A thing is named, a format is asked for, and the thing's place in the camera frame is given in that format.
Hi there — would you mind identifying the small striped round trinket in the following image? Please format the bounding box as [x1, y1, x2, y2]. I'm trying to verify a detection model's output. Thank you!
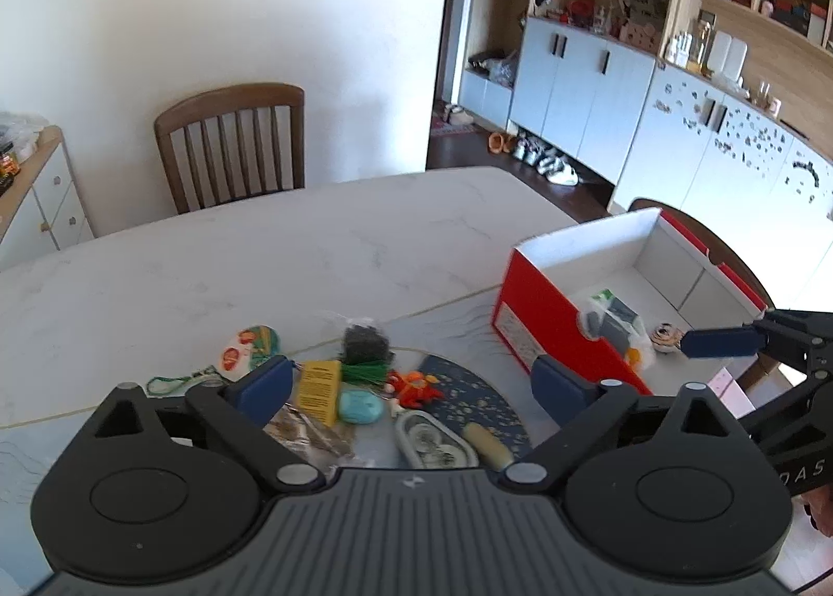
[649, 323, 685, 353]

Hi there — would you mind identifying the green embroidered pouch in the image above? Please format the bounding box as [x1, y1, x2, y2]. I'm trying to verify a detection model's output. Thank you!
[145, 325, 281, 397]

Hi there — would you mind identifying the yellow small box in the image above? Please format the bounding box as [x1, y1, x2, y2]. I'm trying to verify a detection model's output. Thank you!
[294, 361, 342, 428]

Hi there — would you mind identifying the beige cylinder roll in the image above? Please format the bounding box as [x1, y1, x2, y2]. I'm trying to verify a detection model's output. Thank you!
[462, 423, 514, 472]

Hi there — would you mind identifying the teal round case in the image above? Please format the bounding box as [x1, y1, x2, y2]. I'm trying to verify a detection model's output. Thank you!
[337, 389, 385, 425]

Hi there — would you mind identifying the green cord bundle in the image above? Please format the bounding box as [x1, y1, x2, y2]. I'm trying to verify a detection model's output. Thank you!
[338, 362, 397, 388]

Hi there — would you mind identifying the plastic bag with toys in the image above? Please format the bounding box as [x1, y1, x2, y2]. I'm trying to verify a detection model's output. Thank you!
[577, 289, 651, 371]

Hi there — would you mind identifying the red white cardboard box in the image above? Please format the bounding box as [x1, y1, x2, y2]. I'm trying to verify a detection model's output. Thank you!
[493, 208, 767, 396]

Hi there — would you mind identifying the black pompom in bag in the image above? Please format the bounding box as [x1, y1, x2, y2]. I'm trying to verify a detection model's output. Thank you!
[322, 311, 394, 366]

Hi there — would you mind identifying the brown wooden chair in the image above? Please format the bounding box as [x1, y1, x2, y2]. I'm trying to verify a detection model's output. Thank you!
[154, 81, 306, 214]

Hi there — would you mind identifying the white wood sideboard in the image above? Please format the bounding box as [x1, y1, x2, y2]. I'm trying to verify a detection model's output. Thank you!
[0, 125, 95, 270]

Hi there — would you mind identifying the white tall cabinet unit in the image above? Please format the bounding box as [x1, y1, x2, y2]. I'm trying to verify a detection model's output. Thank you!
[456, 0, 833, 227]

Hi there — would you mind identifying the red patterned door rug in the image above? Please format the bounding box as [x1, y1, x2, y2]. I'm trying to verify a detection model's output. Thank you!
[429, 112, 478, 138]

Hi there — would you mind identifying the red plush keychain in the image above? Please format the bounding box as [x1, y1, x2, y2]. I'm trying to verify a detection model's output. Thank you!
[383, 371, 445, 417]

